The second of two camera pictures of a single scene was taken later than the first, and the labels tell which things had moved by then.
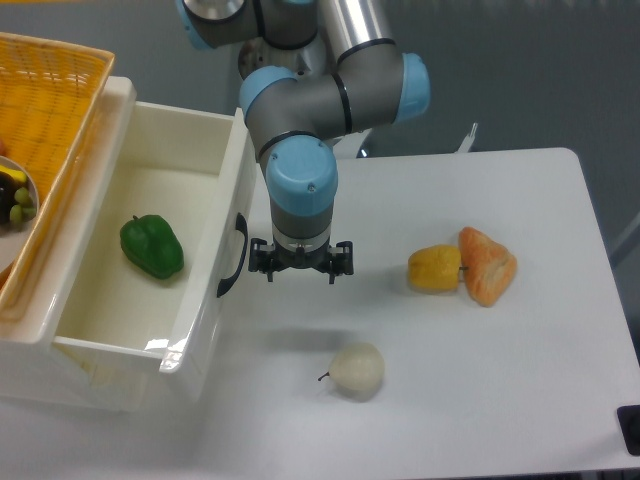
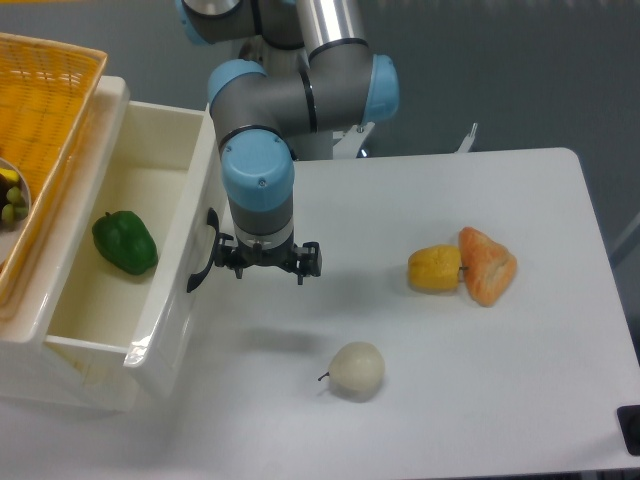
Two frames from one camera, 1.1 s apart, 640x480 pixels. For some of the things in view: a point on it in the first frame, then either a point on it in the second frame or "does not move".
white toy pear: (357, 369) does not move
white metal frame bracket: (465, 145) does not move
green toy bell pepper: (151, 245) → (125, 241)
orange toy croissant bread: (489, 268) does not move
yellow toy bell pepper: (434, 269) does not move
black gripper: (339, 258) → (308, 257)
